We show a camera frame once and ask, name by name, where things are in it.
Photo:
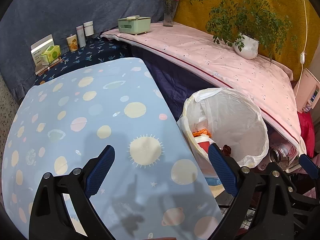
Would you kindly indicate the glass vase red flowers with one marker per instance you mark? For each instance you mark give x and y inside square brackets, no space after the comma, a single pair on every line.
[170,7]

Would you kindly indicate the white lidded jar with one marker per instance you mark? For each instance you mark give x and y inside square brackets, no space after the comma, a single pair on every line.
[88,28]

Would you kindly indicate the dark blue floral cloth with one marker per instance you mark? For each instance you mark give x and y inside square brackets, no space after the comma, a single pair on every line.
[101,50]

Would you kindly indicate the blue grey blanket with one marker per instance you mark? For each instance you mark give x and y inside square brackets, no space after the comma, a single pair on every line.
[27,21]

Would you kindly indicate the white slim bottle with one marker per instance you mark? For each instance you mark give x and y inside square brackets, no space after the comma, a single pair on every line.
[81,36]

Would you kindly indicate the yellow patterned can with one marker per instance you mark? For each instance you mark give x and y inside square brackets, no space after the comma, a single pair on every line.
[72,42]

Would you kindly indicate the light blue planet tablecloth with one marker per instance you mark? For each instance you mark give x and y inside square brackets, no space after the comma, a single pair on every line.
[154,187]

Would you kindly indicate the pink bed sheet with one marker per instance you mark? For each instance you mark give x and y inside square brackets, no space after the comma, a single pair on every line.
[267,83]

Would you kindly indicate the mustard yellow curtain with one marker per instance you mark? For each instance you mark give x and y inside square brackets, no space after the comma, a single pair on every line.
[301,12]

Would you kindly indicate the pink white device box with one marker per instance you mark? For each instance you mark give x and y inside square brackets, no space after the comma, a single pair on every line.
[306,92]

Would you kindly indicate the dark red velvet scrunchie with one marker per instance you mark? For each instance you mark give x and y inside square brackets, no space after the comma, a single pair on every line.
[226,150]

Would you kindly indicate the white lined trash bin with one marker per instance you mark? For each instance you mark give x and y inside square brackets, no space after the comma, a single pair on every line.
[232,119]

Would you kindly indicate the white open cardboard box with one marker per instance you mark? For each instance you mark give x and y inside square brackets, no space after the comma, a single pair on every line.
[38,48]

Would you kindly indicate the green tissue pack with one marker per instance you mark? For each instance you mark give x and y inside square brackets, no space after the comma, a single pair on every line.
[50,55]

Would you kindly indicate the red white paper cup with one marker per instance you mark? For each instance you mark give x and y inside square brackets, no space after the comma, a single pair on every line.
[204,141]

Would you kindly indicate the orange pencil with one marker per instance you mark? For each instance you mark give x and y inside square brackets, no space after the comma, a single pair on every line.
[47,68]

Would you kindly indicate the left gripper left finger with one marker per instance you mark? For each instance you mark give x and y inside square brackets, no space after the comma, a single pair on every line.
[49,217]

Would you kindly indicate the orange snack wrapper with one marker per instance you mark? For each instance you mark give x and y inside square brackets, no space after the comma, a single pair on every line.
[201,132]

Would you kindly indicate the mint green tissue box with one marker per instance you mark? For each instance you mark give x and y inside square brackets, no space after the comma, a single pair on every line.
[134,24]

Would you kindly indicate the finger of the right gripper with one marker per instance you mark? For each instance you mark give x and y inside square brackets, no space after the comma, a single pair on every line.
[307,164]

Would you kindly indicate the potted green plant white pot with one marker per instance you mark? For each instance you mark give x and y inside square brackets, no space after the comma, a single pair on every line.
[230,21]

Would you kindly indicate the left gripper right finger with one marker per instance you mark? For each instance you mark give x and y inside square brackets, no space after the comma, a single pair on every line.
[265,205]

